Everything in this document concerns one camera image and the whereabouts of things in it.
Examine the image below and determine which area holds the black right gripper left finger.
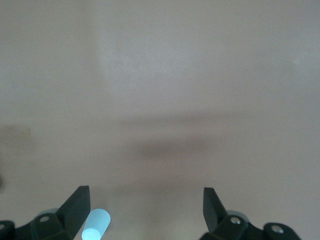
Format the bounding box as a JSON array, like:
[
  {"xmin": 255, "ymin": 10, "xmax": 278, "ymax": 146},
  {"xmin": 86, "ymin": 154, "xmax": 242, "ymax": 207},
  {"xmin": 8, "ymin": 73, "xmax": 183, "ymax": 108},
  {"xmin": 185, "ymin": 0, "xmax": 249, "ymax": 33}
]
[{"xmin": 24, "ymin": 185, "xmax": 91, "ymax": 240}]

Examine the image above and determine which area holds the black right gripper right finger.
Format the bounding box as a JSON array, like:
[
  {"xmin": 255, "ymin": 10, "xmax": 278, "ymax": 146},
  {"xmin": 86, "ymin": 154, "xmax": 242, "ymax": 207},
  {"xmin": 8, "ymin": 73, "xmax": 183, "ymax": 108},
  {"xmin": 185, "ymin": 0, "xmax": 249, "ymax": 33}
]
[{"xmin": 203, "ymin": 187, "xmax": 300, "ymax": 240}]

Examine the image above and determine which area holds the light blue plastic cup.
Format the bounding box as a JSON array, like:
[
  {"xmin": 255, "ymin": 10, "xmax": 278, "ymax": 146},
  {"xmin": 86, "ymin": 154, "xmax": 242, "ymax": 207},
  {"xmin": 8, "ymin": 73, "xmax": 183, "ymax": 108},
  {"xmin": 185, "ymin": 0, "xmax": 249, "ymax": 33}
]
[{"xmin": 81, "ymin": 207, "xmax": 112, "ymax": 240}]

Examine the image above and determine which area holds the brown table cover mat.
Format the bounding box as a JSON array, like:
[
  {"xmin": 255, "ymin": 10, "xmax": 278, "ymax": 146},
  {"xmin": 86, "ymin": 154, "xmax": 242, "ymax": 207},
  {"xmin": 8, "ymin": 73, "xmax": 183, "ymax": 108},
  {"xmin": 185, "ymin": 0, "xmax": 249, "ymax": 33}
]
[{"xmin": 0, "ymin": 0, "xmax": 320, "ymax": 240}]

